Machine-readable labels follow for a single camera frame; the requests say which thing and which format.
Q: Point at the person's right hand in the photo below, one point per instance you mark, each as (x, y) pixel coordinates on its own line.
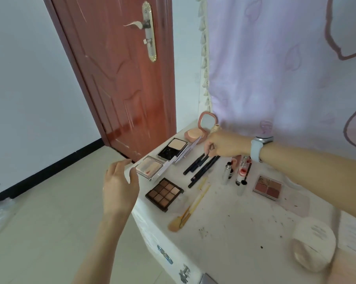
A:
(228, 144)

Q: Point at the person's left hand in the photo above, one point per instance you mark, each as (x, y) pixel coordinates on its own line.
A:
(120, 195)

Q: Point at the pink lip gloss cap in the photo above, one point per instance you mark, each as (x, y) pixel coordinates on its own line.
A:
(233, 161)

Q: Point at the silver pink lipstick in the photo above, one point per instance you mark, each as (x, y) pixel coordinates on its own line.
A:
(245, 161)

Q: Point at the silver mascara tube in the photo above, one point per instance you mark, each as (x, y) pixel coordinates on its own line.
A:
(226, 174)

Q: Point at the pink cushion compact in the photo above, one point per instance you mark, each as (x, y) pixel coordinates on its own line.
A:
(194, 134)

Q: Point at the black eyeliner pencils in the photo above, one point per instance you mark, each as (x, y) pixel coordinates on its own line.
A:
(194, 164)

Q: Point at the silver square palette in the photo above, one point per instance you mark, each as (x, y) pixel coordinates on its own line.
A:
(149, 167)

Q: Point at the orange brown eyeshadow palette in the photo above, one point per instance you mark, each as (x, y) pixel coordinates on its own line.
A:
(164, 193)

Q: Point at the black eyeliner pencil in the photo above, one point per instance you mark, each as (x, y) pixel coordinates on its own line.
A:
(195, 180)

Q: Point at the dark grey palette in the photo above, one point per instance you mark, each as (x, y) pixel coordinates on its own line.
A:
(176, 144)

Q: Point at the small red blush palette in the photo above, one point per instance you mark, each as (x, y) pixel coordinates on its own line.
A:
(268, 187)

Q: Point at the wooden drawer lilac front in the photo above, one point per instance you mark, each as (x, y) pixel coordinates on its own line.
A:
(207, 280)

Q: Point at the white oval compact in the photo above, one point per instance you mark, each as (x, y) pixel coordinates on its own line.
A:
(313, 242)

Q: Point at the paper instruction sheet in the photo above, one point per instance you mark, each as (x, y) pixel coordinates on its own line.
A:
(355, 233)

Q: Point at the person's left forearm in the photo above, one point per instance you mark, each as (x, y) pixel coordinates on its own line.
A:
(98, 251)

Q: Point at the person's right forearm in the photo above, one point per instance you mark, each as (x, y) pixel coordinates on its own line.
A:
(313, 174)

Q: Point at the white smartwatch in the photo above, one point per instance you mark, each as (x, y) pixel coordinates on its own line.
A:
(256, 150)

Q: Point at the blue cabinet sticker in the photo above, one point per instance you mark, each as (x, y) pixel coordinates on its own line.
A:
(165, 254)

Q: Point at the lilac cartoon cloth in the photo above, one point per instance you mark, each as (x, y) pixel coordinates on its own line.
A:
(269, 70)

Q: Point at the brown wooden door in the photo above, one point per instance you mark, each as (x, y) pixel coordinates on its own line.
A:
(121, 85)

